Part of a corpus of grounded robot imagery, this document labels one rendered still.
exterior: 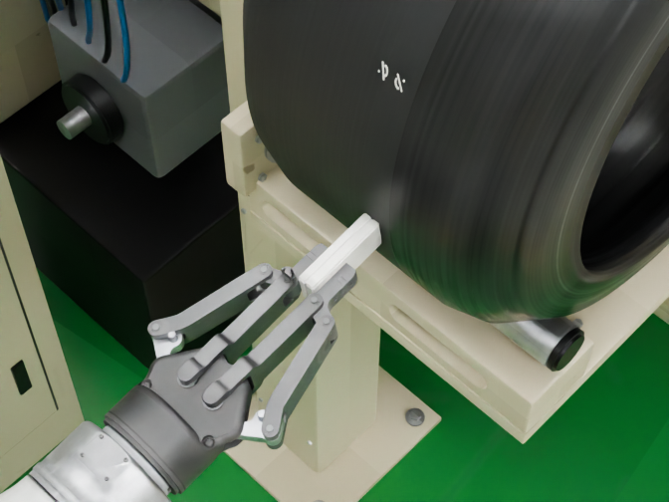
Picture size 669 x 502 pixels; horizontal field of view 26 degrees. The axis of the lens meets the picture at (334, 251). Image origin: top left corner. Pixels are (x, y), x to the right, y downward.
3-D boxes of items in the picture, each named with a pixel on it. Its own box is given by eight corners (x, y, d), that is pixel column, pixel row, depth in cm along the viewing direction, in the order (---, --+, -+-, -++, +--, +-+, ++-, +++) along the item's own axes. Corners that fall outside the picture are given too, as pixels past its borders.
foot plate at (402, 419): (193, 424, 221) (192, 417, 219) (316, 316, 232) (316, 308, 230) (319, 539, 211) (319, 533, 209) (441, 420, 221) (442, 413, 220)
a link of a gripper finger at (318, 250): (285, 307, 104) (256, 283, 105) (334, 260, 105) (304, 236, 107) (282, 298, 103) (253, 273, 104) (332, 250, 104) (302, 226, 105)
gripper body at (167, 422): (167, 482, 94) (267, 382, 96) (82, 401, 97) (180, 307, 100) (188, 517, 100) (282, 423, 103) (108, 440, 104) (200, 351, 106)
